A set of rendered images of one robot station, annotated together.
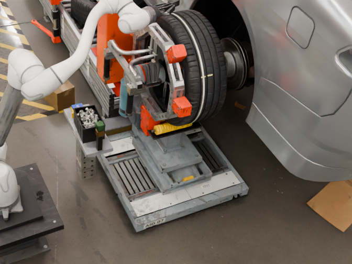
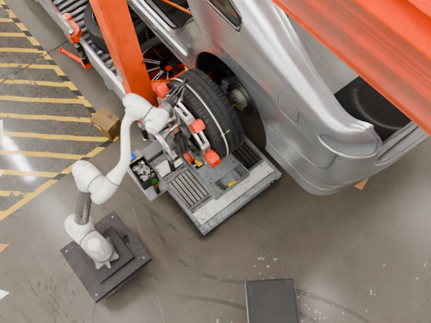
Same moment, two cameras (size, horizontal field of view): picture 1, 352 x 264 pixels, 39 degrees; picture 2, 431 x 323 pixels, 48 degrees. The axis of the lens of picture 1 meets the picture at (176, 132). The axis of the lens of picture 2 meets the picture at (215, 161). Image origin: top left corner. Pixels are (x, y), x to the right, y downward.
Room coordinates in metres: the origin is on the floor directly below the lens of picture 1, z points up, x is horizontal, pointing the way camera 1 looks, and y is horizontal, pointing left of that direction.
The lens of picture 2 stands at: (0.57, -0.10, 3.80)
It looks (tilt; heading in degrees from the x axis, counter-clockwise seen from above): 63 degrees down; 3
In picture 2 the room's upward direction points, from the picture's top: 8 degrees counter-clockwise
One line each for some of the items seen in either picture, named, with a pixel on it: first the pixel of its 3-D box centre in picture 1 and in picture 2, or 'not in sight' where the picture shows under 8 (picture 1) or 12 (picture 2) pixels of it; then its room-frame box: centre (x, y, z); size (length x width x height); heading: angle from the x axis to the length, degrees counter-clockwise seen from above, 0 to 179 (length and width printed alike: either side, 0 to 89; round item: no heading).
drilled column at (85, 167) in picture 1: (85, 151); not in sight; (2.25, 0.56, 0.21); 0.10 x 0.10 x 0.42; 34
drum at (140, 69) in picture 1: (144, 76); (176, 134); (2.32, 0.23, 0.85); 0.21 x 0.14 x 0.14; 124
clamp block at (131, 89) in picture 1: (136, 87); (173, 156); (2.10, 0.25, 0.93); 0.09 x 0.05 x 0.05; 124
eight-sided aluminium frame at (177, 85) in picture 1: (155, 73); (184, 129); (2.36, 0.17, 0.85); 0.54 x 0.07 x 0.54; 34
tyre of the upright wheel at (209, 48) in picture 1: (181, 68); (203, 115); (2.45, 0.03, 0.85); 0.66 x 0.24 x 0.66; 34
